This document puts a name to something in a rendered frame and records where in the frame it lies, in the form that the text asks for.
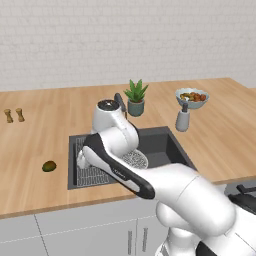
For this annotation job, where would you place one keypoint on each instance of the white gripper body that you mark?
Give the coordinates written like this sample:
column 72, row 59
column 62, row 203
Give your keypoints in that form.
column 81, row 160

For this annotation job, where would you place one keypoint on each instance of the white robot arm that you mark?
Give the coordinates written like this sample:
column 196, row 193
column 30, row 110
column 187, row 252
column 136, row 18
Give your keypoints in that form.
column 186, row 196

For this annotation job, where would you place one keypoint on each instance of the grey ribbed sink mat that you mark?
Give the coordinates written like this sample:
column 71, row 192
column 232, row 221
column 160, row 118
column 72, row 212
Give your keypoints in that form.
column 89, row 176

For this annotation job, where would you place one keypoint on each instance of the green mango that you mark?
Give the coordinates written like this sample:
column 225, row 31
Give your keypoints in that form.
column 49, row 166

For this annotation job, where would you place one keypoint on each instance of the white mesh colander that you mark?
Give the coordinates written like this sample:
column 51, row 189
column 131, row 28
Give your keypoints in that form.
column 138, row 159

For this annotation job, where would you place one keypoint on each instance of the black sink faucet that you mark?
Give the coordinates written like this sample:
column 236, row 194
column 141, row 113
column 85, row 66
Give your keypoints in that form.
column 119, row 100

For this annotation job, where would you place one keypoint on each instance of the dark grey sink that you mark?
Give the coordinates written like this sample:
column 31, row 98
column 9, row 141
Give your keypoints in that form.
column 166, row 146

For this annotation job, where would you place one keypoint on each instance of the wooden shaker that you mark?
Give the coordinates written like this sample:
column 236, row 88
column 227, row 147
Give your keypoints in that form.
column 9, row 116
column 20, row 115

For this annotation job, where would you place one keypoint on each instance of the green plant in grey pot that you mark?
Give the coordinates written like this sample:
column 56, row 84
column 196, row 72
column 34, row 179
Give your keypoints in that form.
column 136, row 100

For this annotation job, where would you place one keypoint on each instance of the grey drawer front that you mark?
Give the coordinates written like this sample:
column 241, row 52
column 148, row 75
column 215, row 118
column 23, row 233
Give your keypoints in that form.
column 18, row 236

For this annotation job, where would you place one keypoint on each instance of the narrow grey cupboard door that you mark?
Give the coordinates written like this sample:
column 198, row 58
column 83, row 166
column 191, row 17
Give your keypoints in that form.
column 150, row 235

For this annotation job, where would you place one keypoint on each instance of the grey soap dispenser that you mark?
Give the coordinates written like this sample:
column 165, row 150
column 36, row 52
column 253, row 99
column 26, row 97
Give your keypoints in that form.
column 182, row 120

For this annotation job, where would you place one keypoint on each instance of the yellow green fruit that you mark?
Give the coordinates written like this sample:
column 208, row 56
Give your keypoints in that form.
column 185, row 96

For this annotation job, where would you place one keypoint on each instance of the pale blue fruit bowl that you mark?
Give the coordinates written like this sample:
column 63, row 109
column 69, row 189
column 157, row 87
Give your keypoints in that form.
column 192, row 101

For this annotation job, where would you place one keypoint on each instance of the red fruit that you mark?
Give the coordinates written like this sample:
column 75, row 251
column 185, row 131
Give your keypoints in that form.
column 201, row 97

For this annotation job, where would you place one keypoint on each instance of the black hob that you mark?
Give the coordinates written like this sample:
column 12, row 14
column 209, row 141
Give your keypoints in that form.
column 245, row 198

